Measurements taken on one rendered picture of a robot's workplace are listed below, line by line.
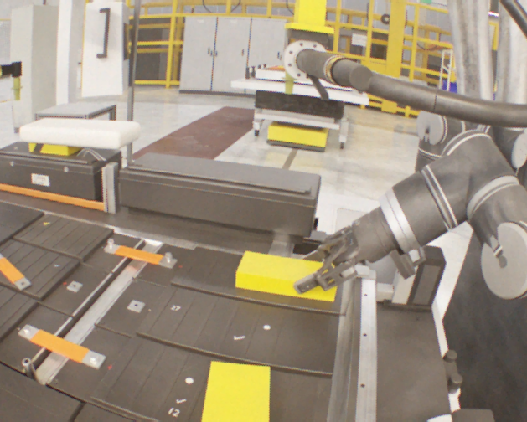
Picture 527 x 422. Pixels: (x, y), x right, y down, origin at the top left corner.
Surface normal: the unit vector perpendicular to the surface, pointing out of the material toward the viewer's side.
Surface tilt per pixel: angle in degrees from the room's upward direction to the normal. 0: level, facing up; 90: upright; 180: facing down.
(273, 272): 0
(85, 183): 90
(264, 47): 90
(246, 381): 0
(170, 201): 90
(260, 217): 90
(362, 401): 0
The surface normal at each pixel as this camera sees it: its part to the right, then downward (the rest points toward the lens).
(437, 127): -0.84, 0.14
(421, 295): -0.20, 0.38
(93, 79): 0.23, 0.41
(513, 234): -0.95, -0.07
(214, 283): 0.08, -0.91
